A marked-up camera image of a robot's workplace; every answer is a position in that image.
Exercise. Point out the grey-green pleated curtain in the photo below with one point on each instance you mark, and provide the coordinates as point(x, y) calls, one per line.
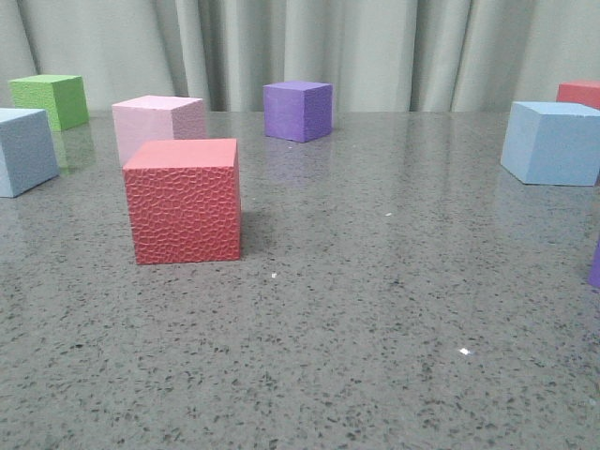
point(381, 56)

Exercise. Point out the light blue cube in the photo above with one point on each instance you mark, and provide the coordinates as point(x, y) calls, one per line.
point(27, 152)
point(552, 143)

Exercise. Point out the far right red cube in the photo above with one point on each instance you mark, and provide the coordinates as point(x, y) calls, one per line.
point(586, 92)

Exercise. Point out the purple cube at edge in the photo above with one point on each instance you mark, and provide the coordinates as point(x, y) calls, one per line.
point(594, 274)

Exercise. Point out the green foam cube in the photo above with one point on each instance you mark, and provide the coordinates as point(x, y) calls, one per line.
point(62, 96)

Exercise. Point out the large red textured cube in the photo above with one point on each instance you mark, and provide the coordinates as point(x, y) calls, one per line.
point(183, 199)

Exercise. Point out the purple foam cube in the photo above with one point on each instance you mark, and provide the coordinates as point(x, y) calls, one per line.
point(298, 111)

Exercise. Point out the pink foam cube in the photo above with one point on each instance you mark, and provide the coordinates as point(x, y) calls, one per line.
point(150, 118)

